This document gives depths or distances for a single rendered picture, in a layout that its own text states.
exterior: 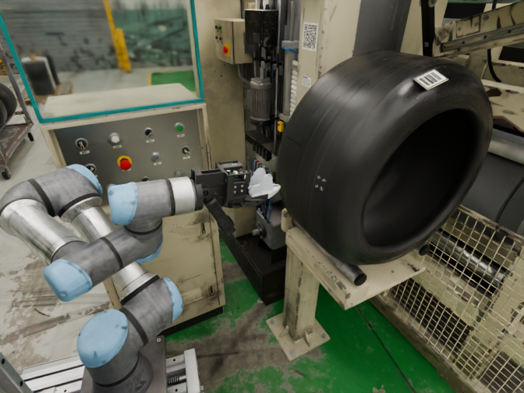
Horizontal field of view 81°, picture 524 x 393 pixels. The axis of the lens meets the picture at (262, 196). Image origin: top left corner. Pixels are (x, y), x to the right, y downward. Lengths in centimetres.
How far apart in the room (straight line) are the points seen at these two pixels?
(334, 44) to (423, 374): 162
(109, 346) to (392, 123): 79
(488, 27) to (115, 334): 126
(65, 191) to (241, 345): 127
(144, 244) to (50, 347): 159
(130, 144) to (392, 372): 165
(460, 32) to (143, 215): 103
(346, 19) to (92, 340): 107
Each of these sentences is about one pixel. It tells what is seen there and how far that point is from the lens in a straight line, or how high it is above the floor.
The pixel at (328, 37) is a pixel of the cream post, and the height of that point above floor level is 151.
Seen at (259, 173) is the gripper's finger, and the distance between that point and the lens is 71.
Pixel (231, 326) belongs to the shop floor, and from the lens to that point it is 196.
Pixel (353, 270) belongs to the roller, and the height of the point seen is 92.
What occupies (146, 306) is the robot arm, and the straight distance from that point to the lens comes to 90.
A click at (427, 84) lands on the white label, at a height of 146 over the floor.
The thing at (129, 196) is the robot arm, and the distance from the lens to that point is 60.
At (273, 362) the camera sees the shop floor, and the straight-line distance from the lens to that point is 184.
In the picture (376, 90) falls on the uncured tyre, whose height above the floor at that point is 144.
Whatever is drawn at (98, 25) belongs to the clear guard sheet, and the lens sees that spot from 118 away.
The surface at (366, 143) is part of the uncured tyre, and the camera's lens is 70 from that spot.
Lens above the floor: 161
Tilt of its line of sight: 33 degrees down
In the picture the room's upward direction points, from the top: straight up
